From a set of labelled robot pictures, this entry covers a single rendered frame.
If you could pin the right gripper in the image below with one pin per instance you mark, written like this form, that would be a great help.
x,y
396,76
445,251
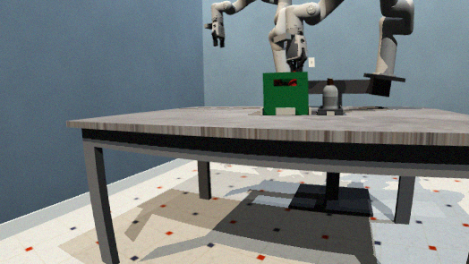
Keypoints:
x,y
219,31

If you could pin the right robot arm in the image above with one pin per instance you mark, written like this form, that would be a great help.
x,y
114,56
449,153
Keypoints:
x,y
278,50

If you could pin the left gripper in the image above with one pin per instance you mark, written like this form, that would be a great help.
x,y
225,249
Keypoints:
x,y
296,48

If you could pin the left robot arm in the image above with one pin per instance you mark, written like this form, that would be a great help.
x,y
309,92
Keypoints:
x,y
398,20

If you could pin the white bottle with brown cap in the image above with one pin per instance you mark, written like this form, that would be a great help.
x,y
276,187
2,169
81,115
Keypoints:
x,y
330,95

